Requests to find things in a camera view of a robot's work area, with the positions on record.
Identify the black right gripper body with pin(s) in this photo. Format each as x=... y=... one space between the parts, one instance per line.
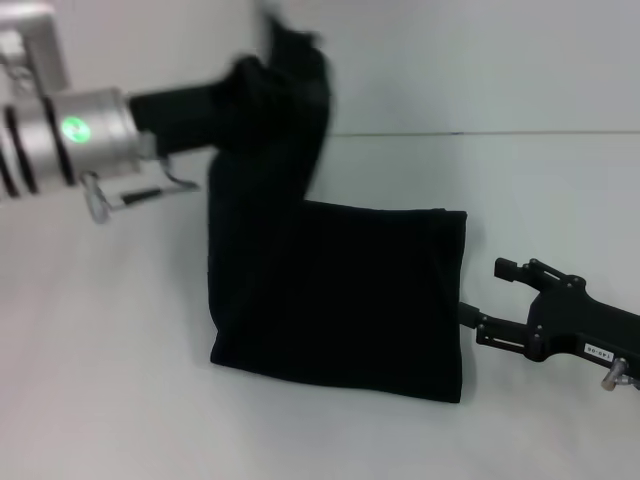
x=585 y=325

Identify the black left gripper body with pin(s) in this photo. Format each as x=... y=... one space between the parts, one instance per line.
x=175 y=117

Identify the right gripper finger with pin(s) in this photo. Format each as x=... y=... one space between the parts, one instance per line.
x=500 y=332
x=525 y=272

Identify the black shirt with FREE print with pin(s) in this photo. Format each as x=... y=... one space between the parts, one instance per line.
x=325 y=275

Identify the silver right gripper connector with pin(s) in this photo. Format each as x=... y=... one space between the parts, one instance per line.
x=615 y=375

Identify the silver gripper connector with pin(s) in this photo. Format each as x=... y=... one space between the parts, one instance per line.
x=95 y=197
x=615 y=375

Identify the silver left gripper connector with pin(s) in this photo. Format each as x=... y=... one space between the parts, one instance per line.
x=95 y=197

